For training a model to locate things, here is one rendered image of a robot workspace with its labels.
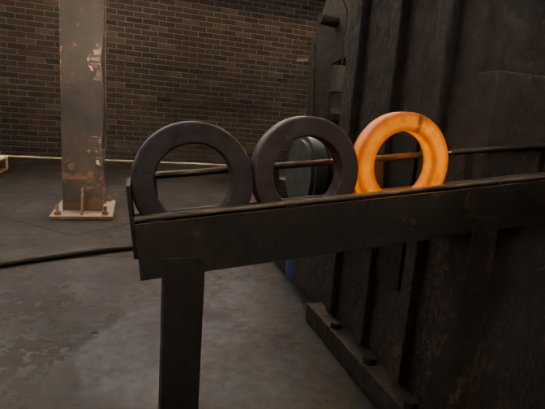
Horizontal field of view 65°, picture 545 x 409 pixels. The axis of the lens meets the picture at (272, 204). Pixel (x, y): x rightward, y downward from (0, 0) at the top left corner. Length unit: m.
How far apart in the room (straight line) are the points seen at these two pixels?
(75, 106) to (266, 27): 4.46
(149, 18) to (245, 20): 1.39
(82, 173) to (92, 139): 0.24
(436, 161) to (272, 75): 6.32
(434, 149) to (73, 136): 2.67
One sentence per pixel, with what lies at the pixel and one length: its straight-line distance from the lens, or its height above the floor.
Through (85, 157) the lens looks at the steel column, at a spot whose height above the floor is 0.41.
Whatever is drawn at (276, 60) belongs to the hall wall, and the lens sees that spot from 7.11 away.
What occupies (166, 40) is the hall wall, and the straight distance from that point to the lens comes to 6.82.
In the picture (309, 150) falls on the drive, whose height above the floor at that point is 0.62.
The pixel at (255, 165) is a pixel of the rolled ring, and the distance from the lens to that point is 0.68.
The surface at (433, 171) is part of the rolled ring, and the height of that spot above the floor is 0.67.
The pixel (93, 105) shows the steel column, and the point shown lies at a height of 0.75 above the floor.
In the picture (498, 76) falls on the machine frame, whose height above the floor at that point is 0.86.
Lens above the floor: 0.74
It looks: 11 degrees down
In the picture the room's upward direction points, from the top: 4 degrees clockwise
